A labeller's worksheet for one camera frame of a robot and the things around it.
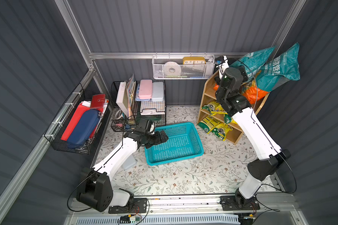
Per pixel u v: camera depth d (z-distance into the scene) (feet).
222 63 1.83
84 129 2.18
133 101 3.14
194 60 2.86
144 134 2.09
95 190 1.34
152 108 3.00
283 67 2.05
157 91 3.25
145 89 3.18
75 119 2.38
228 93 1.65
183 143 3.24
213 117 3.07
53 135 1.95
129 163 2.81
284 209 2.38
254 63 2.07
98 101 2.58
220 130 3.25
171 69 2.77
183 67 2.93
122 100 2.92
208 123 3.43
